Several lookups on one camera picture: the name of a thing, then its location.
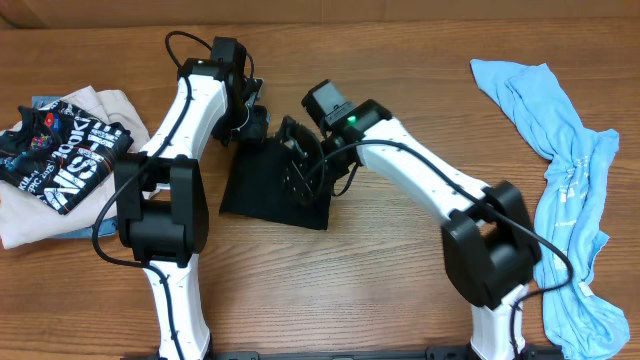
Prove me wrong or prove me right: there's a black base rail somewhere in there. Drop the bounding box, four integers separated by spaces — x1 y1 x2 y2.
199 342 566 360

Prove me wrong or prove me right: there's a white folded shirt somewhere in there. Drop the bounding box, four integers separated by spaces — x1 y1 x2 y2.
1 86 150 249

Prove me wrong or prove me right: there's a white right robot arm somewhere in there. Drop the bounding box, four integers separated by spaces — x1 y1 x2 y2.
276 80 541 359

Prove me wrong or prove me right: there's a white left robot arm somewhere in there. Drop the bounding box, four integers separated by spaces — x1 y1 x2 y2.
110 37 269 359

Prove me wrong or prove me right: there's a light blue t-shirt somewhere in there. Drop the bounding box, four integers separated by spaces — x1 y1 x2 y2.
470 59 631 359

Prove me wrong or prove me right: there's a black printed folded shirt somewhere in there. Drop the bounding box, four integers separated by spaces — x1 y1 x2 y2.
1 101 133 215

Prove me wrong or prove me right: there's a black t-shirt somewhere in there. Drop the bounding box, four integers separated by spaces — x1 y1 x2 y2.
219 138 330 230

